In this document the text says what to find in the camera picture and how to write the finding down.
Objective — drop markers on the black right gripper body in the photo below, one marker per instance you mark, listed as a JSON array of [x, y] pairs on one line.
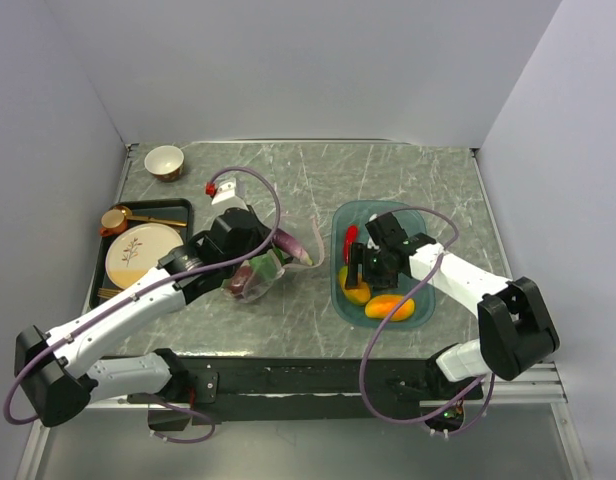
[[376, 271]]

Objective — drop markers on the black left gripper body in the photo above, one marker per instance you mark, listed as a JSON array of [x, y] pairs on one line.
[[257, 240]]

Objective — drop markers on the red chili pepper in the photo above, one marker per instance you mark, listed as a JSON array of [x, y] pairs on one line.
[[349, 238]]

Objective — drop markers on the orange green mango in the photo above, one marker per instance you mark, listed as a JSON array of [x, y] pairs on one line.
[[359, 295]]

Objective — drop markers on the yellow orange mango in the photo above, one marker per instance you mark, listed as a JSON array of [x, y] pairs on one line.
[[381, 305]]

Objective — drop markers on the green bell pepper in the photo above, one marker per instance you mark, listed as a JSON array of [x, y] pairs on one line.
[[268, 266]]

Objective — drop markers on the dark red apple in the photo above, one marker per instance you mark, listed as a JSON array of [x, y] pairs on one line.
[[237, 283]]

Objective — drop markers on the purple eggplant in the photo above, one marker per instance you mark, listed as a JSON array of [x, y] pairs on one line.
[[291, 246]]

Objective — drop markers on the clear zip top bag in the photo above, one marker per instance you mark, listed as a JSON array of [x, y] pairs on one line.
[[306, 231]]

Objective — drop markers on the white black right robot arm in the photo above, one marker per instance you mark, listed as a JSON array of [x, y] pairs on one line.
[[515, 329]]

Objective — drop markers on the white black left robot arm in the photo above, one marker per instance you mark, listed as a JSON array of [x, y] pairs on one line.
[[63, 370]]

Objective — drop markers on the translucent blue plastic container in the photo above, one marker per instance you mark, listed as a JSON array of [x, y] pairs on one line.
[[357, 213]]

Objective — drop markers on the black rectangular tray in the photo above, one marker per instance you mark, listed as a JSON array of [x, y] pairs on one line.
[[172, 209]]

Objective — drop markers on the white bowl brown outside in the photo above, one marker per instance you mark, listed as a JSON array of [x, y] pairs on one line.
[[165, 163]]

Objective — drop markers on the cream plate with leaf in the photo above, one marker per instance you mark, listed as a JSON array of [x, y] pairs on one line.
[[133, 253]]

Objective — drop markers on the gold spoon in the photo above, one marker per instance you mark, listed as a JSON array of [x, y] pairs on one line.
[[126, 211]]

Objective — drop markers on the small orange cup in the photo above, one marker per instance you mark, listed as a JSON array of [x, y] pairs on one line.
[[113, 222]]

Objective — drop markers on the gold fork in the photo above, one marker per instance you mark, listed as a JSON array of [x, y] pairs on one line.
[[106, 293]]

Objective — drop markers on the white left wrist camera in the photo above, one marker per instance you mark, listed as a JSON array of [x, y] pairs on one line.
[[229, 194]]

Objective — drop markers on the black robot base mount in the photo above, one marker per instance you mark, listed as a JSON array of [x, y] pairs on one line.
[[267, 389]]

